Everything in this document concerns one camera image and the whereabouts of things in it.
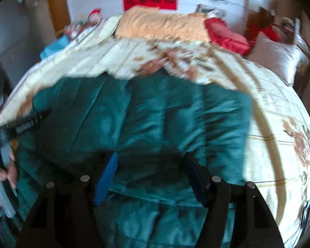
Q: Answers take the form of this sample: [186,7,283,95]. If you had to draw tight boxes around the beige fringed blanket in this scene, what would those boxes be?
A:
[115,6,211,43]

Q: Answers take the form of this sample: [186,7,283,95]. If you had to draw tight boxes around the wooden door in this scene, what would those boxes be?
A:
[48,0,71,35]

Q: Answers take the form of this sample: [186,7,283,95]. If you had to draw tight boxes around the white pillow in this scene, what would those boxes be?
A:
[248,32,301,86]

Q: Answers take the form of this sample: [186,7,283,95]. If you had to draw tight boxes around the red cushion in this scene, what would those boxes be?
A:
[205,18,251,56]

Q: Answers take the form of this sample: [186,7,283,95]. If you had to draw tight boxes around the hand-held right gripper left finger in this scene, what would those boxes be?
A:
[15,151,119,248]

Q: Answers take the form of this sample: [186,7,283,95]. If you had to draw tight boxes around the red hat plush toy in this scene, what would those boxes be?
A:
[88,8,102,25]

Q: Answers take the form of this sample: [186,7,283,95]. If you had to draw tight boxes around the red clothes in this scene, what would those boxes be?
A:
[245,8,281,43]

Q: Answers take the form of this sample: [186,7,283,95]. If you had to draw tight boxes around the grey refrigerator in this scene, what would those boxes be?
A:
[0,0,57,88]

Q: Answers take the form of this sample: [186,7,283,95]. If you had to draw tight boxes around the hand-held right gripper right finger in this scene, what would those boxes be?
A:
[183,152,285,248]

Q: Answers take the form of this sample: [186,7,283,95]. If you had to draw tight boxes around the green quilted puffer jacket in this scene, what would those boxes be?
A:
[14,68,254,248]

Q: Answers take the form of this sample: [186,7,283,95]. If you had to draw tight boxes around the person's left hand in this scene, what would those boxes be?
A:
[0,150,18,208]

